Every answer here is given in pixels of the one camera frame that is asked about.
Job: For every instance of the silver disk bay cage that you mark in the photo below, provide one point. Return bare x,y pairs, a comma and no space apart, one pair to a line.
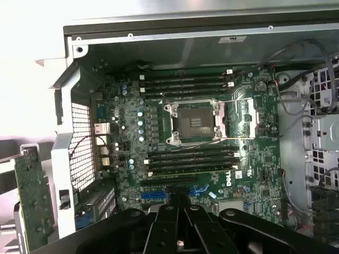
294,127

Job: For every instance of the silver rear port block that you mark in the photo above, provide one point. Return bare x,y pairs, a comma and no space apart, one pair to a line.
102,129

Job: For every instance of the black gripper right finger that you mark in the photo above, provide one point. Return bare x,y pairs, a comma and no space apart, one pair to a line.
209,230

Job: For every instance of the open black PC case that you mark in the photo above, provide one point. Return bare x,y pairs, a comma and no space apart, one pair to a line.
185,50

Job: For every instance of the black plastic shroud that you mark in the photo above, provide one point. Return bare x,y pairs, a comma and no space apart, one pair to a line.
325,198

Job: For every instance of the thin socket locking lever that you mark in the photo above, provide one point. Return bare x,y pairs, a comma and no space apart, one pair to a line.
238,139
238,100

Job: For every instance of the round coin cell battery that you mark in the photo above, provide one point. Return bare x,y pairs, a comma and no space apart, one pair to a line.
260,86

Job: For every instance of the green motherboard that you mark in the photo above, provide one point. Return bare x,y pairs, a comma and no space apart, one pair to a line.
254,164

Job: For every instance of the silver chipset heatsink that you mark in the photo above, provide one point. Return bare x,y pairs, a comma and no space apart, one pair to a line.
230,205

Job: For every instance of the black expansion slot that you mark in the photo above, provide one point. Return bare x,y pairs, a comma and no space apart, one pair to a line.
167,181

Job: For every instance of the blue expansion slot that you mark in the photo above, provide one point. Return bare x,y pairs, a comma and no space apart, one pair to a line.
153,196

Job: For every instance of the CPU socket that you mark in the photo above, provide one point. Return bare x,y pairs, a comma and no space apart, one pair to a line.
196,121

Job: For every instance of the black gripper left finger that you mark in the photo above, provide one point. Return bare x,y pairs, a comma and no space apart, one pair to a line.
164,227

